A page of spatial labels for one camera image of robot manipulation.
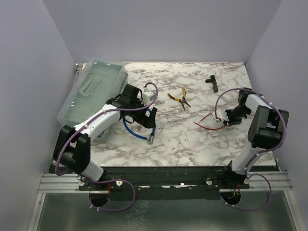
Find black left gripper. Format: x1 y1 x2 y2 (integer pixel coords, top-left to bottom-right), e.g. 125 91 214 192
129 98 157 128

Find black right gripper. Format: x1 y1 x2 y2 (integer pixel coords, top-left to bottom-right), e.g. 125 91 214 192
222 106 252 127

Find blue cable lock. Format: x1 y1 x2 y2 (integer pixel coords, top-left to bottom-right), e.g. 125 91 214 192
123 116 156 144

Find red cable lock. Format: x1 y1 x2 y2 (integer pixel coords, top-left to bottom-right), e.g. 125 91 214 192
194 113 225 130

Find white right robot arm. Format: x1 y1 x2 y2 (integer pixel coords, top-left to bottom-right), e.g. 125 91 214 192
221 88 289 189

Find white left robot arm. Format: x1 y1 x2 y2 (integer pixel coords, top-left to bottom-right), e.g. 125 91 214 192
53 84 158 190

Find black t-shaped tool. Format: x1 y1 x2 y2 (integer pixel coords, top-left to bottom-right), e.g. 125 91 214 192
205 75 218 93

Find clear plastic storage box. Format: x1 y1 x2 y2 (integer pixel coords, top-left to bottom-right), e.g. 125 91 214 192
57 59 128 144

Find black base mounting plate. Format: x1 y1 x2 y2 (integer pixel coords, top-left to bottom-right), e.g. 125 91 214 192
48 165 251 202

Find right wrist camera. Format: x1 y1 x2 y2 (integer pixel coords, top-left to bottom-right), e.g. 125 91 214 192
212 110 229 126

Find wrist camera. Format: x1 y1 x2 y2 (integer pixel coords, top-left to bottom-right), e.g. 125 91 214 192
212 110 229 126
141 87 155 105

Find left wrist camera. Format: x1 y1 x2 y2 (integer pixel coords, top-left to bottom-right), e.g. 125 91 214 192
141 87 155 105

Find yellow handled pliers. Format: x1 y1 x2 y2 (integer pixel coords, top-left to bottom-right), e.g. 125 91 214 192
167 87 191 110

